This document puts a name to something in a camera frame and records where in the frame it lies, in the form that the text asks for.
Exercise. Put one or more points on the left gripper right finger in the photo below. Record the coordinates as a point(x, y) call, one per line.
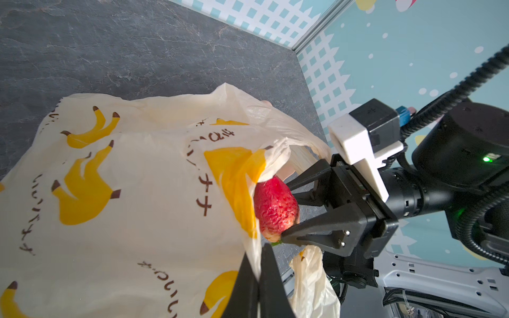
point(272, 297)

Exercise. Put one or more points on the red peach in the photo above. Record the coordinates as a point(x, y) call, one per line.
point(275, 208)

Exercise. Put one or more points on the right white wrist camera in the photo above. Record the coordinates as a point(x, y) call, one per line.
point(368, 137)

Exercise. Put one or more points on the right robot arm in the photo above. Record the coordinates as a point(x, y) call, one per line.
point(391, 165)

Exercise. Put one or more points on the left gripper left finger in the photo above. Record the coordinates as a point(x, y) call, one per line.
point(243, 302)

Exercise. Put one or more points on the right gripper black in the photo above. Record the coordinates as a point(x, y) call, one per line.
point(354, 230)

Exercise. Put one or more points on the banana print plastic bag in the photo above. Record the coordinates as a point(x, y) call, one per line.
point(140, 208)

